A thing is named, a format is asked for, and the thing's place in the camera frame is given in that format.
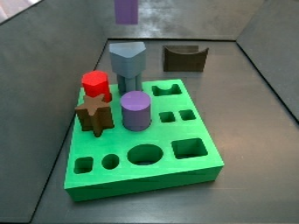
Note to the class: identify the black arch holder stand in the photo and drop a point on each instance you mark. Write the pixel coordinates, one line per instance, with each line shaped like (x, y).
(182, 58)

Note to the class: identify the brown star block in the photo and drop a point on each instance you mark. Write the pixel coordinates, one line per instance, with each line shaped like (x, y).
(94, 115)

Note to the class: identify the purple cylinder block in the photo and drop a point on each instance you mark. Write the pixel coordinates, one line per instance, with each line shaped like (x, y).
(134, 103)

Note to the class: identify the purple arch block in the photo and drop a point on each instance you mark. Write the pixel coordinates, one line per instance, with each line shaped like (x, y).
(125, 12)

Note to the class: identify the green shape sorting board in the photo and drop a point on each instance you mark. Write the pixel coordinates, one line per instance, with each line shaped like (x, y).
(170, 154)

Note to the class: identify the grey-blue pentagon block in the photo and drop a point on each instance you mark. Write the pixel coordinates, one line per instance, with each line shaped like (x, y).
(128, 64)

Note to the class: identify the red hexagon block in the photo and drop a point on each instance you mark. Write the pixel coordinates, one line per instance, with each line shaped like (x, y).
(94, 84)

